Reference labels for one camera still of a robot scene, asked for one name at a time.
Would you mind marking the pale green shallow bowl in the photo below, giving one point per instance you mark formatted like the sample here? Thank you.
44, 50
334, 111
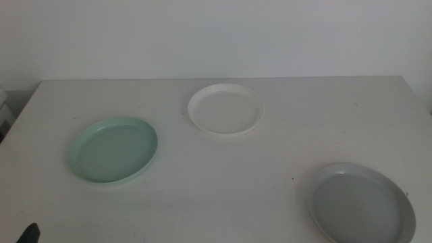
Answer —
113, 152

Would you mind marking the grey shallow bowl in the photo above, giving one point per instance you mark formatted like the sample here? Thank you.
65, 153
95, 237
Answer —
357, 206

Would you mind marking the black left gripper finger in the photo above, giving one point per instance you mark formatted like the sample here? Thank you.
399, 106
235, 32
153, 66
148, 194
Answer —
29, 234

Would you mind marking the white shallow bowl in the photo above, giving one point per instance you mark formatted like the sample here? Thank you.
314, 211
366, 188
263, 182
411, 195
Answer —
226, 109

